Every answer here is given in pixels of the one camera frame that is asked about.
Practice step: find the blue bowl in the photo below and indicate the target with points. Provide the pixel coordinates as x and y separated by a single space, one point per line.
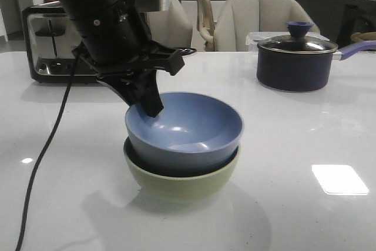
194 134

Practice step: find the beige armchair behind toaster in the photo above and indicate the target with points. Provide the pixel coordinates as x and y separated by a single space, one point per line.
171 28

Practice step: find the green bowl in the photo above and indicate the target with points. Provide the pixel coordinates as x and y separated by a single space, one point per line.
178 189

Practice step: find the glass pot lid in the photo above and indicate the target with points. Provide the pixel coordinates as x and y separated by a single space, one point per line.
297 41

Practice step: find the beige plastic chair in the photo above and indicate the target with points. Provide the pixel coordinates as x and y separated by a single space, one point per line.
205 24

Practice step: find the clear plastic container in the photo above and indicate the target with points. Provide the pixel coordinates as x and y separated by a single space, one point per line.
253 38

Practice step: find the dark blue saucepan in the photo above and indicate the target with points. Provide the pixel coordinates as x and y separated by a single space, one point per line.
290 67

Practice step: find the beige armchair on right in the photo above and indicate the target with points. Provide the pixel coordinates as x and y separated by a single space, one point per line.
239 17

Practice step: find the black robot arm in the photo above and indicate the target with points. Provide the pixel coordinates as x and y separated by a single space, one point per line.
118 46

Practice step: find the black and chrome toaster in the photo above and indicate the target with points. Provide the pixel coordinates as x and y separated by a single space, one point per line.
50 38

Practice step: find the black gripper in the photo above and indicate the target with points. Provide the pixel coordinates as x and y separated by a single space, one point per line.
133 78

